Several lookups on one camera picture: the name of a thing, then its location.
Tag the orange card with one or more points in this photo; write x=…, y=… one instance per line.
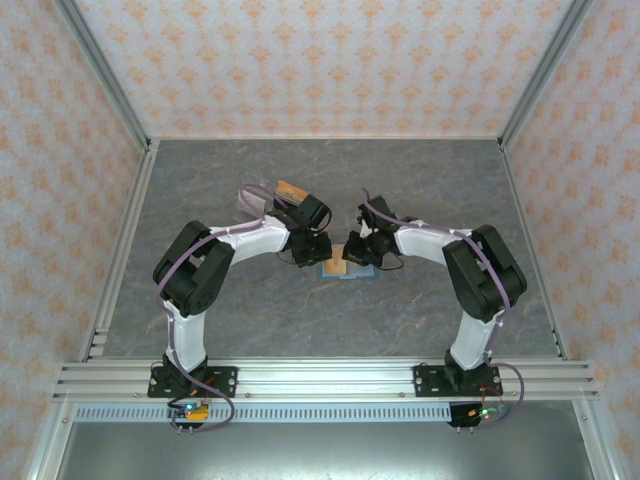
x=332, y=267

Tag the teal card holder wallet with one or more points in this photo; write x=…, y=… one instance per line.
x=362, y=274

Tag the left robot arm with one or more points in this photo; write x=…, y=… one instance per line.
x=250, y=240

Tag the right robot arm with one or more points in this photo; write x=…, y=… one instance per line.
x=425, y=240

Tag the gold VIP card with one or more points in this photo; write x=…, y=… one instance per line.
x=292, y=190

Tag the white cherry blossom card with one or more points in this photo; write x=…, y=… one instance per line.
x=255, y=200

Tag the controller board with LEDs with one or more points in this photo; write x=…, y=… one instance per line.
x=192, y=412
x=480, y=414

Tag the grey metal panel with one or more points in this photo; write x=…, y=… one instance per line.
x=320, y=450

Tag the aluminium mounting rail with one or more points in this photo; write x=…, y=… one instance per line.
x=325, y=380

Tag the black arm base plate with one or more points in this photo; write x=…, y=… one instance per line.
x=425, y=382
x=225, y=382

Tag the aluminium side rail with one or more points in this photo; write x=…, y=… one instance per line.
x=517, y=195
x=123, y=250

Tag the aluminium frame post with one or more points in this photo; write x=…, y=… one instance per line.
x=104, y=70
x=545, y=70

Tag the aluminium frame leg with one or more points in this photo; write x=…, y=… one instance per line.
x=47, y=445
x=597, y=445

